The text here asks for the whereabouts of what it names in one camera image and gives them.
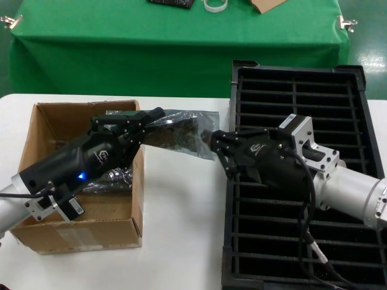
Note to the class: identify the bagged graphics card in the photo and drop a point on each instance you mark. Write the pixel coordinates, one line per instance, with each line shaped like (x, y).
(118, 178)

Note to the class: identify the brown cardboard piece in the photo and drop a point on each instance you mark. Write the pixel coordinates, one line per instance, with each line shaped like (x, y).
(266, 5)

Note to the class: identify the clear tape roll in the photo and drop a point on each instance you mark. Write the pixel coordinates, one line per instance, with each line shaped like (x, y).
(211, 9)

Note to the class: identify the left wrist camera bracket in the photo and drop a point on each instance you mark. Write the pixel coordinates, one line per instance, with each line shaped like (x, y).
(72, 208)

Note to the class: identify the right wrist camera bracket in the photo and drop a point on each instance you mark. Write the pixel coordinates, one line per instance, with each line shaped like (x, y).
(326, 160)

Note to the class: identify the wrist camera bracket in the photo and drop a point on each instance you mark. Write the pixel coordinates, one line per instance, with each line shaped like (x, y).
(72, 208)
(326, 160)

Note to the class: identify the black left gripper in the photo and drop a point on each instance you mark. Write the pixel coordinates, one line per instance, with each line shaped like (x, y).
(75, 163)

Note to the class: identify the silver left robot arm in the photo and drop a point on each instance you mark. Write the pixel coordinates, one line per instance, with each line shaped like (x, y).
(9, 208)

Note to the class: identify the green tablecloth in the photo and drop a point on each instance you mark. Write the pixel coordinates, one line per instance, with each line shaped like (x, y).
(151, 45)

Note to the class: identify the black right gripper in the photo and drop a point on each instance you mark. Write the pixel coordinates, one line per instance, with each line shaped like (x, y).
(275, 166)

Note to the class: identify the black slotted container tray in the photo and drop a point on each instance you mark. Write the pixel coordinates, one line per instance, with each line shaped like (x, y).
(272, 241)

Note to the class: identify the black glittery bag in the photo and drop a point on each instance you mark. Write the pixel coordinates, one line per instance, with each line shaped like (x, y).
(172, 3)

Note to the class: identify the silver binder clip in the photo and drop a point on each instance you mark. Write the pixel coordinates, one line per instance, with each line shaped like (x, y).
(341, 22)
(13, 23)

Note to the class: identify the translucent antistatic bag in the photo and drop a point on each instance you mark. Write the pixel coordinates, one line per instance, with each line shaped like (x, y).
(193, 116)

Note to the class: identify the brown cardboard box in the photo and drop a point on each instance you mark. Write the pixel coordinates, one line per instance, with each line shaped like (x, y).
(99, 235)

